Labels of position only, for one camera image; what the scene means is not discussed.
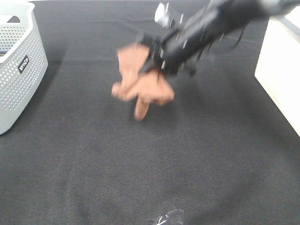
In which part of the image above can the white box at right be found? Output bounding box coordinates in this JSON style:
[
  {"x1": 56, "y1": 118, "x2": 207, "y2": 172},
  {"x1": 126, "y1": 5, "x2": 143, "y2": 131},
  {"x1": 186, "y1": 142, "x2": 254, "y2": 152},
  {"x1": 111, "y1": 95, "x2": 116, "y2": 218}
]
[{"x1": 255, "y1": 7, "x2": 300, "y2": 134}]

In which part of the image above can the grey perforated plastic basket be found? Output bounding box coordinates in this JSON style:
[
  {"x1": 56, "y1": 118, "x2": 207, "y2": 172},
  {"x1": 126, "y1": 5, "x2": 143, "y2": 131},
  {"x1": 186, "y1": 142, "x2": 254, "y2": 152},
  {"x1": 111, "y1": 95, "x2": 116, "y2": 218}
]
[{"x1": 0, "y1": 0, "x2": 48, "y2": 134}]

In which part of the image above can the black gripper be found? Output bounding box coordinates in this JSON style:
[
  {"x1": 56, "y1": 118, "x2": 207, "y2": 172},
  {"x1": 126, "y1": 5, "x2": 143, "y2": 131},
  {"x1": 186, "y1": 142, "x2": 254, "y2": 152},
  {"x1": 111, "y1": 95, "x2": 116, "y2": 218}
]
[{"x1": 137, "y1": 9, "x2": 218, "y2": 75}]

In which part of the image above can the brown towel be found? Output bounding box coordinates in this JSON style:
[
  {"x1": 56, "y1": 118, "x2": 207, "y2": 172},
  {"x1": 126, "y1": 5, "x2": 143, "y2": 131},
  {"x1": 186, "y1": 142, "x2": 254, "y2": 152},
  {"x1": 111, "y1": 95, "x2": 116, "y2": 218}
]
[{"x1": 111, "y1": 43, "x2": 175, "y2": 121}]

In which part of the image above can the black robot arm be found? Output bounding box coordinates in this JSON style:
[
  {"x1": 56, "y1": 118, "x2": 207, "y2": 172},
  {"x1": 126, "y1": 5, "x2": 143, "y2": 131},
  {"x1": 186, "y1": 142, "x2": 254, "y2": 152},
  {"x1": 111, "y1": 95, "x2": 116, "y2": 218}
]
[{"x1": 138, "y1": 0, "x2": 300, "y2": 75}]

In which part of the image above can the clear tape piece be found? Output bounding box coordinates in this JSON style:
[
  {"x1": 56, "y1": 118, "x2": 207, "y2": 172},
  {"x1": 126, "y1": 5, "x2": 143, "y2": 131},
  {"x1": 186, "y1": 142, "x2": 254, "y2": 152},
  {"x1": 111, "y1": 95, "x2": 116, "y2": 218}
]
[{"x1": 146, "y1": 208, "x2": 184, "y2": 225}]

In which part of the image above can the black table mat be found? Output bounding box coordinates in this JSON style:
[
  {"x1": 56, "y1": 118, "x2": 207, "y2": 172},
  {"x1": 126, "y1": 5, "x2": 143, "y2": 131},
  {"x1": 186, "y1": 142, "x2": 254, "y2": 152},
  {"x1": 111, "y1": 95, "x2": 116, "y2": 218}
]
[{"x1": 0, "y1": 0, "x2": 300, "y2": 225}]

